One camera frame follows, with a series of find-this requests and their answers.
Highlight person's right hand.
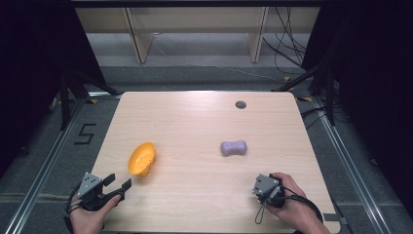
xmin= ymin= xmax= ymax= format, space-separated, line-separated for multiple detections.
xmin=265 ymin=172 xmax=331 ymax=234

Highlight dark curtain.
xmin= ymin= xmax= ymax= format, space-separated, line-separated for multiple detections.
xmin=0 ymin=0 xmax=108 ymax=178
xmin=301 ymin=0 xmax=413 ymax=209

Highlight orange perforated soap dish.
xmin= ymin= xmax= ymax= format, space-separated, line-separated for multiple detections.
xmin=127 ymin=141 xmax=158 ymax=177

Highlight bundle of black floor cables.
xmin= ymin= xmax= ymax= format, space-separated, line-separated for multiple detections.
xmin=261 ymin=6 xmax=310 ymax=76

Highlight white floor cable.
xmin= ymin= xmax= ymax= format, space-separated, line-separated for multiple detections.
xmin=151 ymin=31 xmax=284 ymax=83

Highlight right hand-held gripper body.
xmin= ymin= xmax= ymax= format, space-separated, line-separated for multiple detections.
xmin=252 ymin=174 xmax=286 ymax=210

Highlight black metal stand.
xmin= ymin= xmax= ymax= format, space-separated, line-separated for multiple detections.
xmin=58 ymin=67 xmax=122 ymax=132
xmin=272 ymin=59 xmax=337 ymax=127

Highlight grey table bracket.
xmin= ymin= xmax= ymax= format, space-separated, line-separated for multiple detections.
xmin=322 ymin=213 xmax=349 ymax=226

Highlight purple bone-shaped soap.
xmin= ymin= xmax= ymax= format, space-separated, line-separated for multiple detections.
xmin=220 ymin=139 xmax=248 ymax=158

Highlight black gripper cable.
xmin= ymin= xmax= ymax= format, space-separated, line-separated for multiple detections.
xmin=282 ymin=193 xmax=324 ymax=224
xmin=63 ymin=183 xmax=83 ymax=230

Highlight aluminium floor rail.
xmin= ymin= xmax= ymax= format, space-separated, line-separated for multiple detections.
xmin=310 ymin=97 xmax=393 ymax=234
xmin=2 ymin=92 xmax=122 ymax=234

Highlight grey cord loop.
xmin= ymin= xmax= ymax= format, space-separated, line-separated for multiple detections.
xmin=254 ymin=198 xmax=268 ymax=225

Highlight person's left hand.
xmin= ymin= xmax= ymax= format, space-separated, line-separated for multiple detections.
xmin=69 ymin=194 xmax=122 ymax=234

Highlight beige wooden furniture leg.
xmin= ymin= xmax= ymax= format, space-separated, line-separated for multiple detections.
xmin=245 ymin=7 xmax=271 ymax=64
xmin=122 ymin=7 xmax=154 ymax=64

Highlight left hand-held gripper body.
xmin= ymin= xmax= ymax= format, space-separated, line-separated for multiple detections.
xmin=77 ymin=172 xmax=127 ymax=212

